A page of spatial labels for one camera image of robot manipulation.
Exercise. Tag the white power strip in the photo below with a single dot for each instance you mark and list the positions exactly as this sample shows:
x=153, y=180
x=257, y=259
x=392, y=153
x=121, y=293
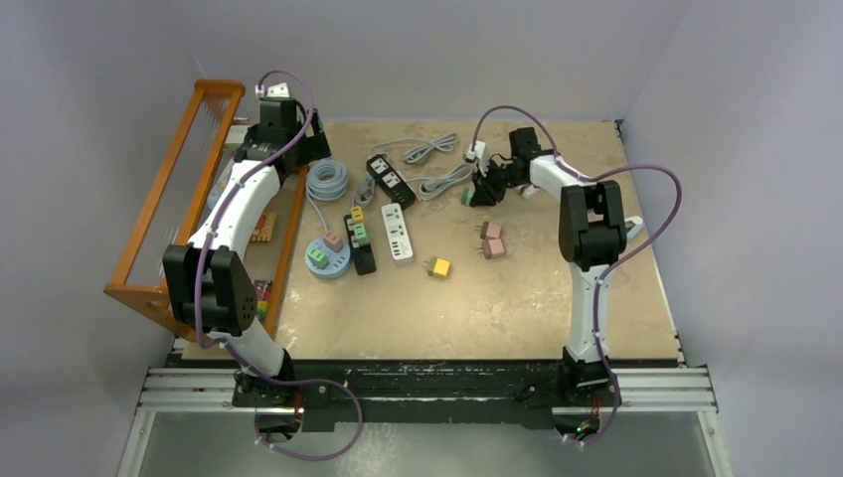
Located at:
x=399, y=242

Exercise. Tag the yellow charger plug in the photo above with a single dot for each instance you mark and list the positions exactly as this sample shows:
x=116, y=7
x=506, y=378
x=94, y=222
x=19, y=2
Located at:
x=438, y=267

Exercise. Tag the colourful marker pack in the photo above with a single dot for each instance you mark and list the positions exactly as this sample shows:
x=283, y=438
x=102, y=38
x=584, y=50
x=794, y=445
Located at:
x=263, y=290

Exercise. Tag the white clip object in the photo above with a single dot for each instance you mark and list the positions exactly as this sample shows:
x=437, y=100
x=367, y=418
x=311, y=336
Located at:
x=528, y=191

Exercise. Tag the blue packaged item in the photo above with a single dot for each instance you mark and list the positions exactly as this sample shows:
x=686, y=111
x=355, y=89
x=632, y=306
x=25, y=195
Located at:
x=219, y=186

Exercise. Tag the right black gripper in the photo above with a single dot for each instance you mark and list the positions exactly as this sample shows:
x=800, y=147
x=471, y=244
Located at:
x=486, y=193

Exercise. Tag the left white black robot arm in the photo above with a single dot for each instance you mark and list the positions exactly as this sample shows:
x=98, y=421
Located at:
x=209, y=287

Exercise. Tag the round blue power hub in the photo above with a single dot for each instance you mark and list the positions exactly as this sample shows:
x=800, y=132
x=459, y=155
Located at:
x=339, y=262

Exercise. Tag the orange patterned card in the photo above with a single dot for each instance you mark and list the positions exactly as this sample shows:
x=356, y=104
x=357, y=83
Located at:
x=264, y=227

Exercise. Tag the green charger plug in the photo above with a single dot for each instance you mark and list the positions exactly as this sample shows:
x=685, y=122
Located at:
x=466, y=197

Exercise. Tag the white pink box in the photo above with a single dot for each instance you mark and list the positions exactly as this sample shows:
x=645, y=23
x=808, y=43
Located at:
x=236, y=136

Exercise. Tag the long black power strip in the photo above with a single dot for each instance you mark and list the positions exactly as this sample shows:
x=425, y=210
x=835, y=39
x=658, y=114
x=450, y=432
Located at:
x=362, y=255

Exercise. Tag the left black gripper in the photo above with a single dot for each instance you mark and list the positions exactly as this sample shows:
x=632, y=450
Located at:
x=314, y=148

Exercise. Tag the pink charger plug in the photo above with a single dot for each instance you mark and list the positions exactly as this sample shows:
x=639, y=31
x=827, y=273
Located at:
x=489, y=230
x=492, y=248

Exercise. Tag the white blue clip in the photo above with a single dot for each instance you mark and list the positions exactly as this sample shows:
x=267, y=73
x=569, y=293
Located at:
x=633, y=225

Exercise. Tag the short black power strip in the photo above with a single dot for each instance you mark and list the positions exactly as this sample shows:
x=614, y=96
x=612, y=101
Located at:
x=390, y=181

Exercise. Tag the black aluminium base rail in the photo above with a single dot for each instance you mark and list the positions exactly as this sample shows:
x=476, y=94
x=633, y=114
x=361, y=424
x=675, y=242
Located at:
x=529, y=393

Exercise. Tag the orange wooden shelf rack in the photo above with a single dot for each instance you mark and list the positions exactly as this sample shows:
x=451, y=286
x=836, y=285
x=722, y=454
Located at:
x=175, y=205

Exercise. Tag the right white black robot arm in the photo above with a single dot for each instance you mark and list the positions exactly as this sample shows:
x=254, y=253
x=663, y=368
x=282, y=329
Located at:
x=591, y=237

